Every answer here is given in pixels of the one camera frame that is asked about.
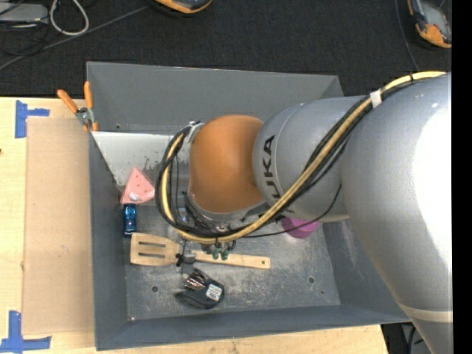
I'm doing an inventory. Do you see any wooden slotted spatula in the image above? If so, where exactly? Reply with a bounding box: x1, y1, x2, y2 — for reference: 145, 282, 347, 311
129, 232, 271, 270

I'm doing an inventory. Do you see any black pouch with white label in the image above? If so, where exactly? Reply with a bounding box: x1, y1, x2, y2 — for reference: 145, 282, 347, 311
174, 267, 226, 310

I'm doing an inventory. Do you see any blue toy car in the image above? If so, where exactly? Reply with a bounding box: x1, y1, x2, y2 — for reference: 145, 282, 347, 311
122, 203, 138, 237

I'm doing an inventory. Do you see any grey metal bin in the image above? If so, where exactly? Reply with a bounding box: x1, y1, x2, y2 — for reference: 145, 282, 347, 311
85, 60, 412, 352

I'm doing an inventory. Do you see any purple cup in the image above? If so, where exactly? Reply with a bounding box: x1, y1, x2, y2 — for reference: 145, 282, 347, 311
281, 215, 320, 240

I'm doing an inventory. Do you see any pink triangular toy slice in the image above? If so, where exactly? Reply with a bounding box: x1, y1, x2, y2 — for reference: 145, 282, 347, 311
119, 166, 156, 205

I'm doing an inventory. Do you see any brown cardboard board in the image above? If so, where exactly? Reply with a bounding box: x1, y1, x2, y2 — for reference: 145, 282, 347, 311
21, 116, 97, 338

